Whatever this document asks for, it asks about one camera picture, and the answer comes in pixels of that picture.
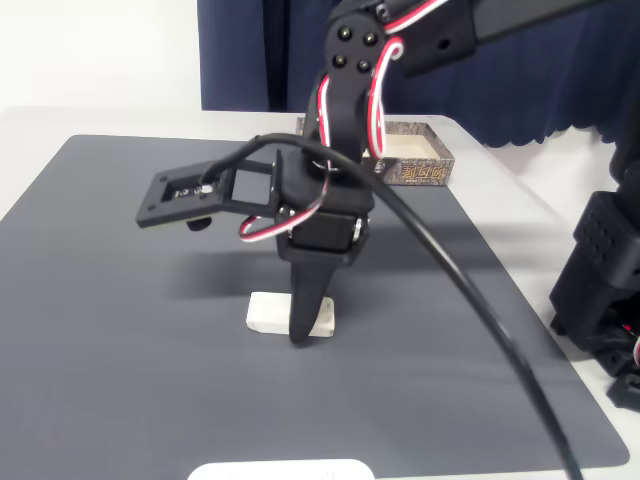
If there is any white rectangular block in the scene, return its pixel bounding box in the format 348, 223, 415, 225
245, 291, 336, 340

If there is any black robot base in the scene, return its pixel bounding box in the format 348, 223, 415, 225
549, 319, 640, 411

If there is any bark-print cardboard box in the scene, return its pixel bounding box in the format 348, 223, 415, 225
296, 116, 456, 187

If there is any navy blue curtain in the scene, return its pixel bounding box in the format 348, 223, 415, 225
196, 0, 640, 149

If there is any dark gray table mat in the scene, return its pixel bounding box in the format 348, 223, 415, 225
0, 133, 630, 474

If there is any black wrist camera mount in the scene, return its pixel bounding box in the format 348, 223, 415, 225
135, 149, 281, 234

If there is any white camera device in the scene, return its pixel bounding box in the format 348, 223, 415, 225
187, 458, 375, 480

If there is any black camera cable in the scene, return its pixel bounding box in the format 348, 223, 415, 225
199, 133, 585, 480

